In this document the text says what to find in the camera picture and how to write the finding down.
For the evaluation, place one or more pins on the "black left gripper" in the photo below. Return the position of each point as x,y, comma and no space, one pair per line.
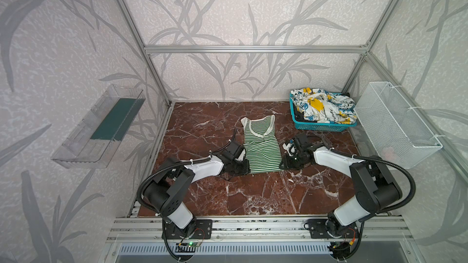
241,164

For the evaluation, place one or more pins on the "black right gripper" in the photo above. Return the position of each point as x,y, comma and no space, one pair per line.
290,157

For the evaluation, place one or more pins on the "green white striped shirt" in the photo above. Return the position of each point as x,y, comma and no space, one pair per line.
262,148

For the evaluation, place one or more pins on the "white yellow blue printed garment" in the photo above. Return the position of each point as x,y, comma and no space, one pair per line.
320,106

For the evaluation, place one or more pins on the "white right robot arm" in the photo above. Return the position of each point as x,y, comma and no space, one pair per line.
375,187

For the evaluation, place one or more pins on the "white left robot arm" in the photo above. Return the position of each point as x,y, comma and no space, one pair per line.
164,191

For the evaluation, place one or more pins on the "teal plastic laundry basket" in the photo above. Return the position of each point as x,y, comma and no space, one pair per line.
333,127

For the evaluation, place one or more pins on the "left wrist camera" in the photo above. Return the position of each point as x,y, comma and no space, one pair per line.
234,151

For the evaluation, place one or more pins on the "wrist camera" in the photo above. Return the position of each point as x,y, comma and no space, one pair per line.
297,145
234,151

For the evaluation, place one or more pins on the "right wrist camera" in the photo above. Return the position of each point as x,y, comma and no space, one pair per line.
297,145

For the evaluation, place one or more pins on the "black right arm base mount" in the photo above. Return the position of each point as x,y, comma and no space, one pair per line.
329,229

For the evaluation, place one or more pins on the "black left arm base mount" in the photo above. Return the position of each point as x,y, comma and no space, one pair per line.
197,229

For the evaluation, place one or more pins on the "white wire mesh basket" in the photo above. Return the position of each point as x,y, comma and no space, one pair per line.
394,127

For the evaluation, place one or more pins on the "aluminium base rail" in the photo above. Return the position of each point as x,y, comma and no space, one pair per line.
239,235

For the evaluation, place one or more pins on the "aluminium frame crossbar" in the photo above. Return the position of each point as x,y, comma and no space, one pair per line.
222,49

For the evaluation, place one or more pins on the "clear plastic wall tray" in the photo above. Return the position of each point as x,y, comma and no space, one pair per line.
96,139

